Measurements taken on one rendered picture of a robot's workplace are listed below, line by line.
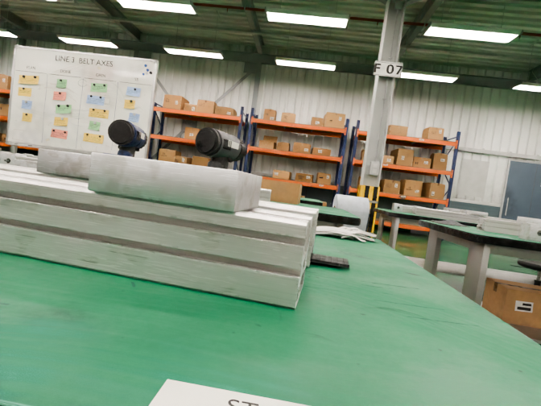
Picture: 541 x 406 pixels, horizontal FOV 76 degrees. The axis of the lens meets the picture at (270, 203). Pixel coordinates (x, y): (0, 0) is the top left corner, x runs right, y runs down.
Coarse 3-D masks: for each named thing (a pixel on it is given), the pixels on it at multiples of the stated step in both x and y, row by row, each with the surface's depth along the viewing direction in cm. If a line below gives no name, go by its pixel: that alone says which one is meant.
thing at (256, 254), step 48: (0, 192) 40; (48, 192) 37; (96, 192) 36; (0, 240) 38; (48, 240) 37; (96, 240) 37; (144, 240) 35; (192, 240) 34; (240, 240) 33; (288, 240) 34; (192, 288) 35; (240, 288) 34; (288, 288) 33
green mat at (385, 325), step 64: (0, 256) 37; (384, 256) 71; (0, 320) 23; (64, 320) 25; (128, 320) 26; (192, 320) 28; (256, 320) 29; (320, 320) 31; (384, 320) 34; (448, 320) 36; (0, 384) 17; (64, 384) 18; (128, 384) 18; (256, 384) 20; (320, 384) 21; (384, 384) 22; (448, 384) 23; (512, 384) 24
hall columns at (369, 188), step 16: (400, 0) 573; (400, 16) 583; (384, 32) 578; (400, 32) 576; (384, 48) 588; (384, 80) 590; (384, 112) 592; (368, 128) 606; (384, 128) 593; (368, 144) 584; (384, 144) 581; (368, 160) 598; (368, 176) 599; (368, 192) 585; (368, 224) 587
